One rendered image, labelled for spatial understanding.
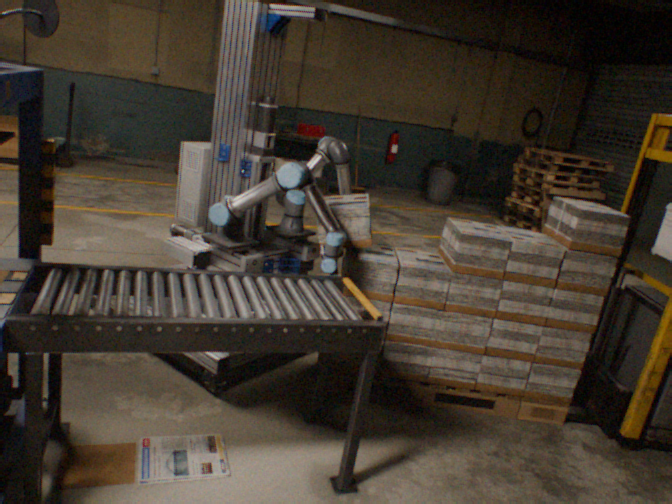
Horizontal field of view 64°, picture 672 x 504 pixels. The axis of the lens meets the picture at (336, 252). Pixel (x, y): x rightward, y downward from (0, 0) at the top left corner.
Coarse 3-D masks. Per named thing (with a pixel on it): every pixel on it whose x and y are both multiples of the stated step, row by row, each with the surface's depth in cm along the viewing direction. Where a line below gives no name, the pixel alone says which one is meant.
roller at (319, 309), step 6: (300, 282) 251; (306, 282) 251; (300, 288) 248; (306, 288) 244; (306, 294) 240; (312, 294) 237; (312, 300) 233; (318, 300) 232; (312, 306) 230; (318, 306) 226; (324, 306) 228; (318, 312) 223; (324, 312) 221; (318, 318) 222; (324, 318) 217; (330, 318) 216
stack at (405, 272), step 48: (384, 288) 297; (432, 288) 298; (480, 288) 298; (528, 288) 298; (432, 336) 306; (480, 336) 306; (528, 336) 306; (336, 384) 314; (384, 384) 314; (432, 384) 315
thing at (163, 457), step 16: (144, 448) 241; (160, 448) 243; (176, 448) 245; (192, 448) 246; (208, 448) 248; (224, 448) 250; (144, 464) 232; (160, 464) 233; (176, 464) 235; (192, 464) 236; (208, 464) 238; (224, 464) 240; (144, 480) 223
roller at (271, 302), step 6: (258, 282) 244; (264, 282) 241; (258, 288) 242; (264, 288) 236; (270, 288) 237; (264, 294) 231; (270, 294) 229; (264, 300) 229; (270, 300) 224; (276, 300) 225; (270, 306) 220; (276, 306) 218; (270, 312) 218; (276, 312) 213; (282, 312) 214; (276, 318) 210; (282, 318) 208
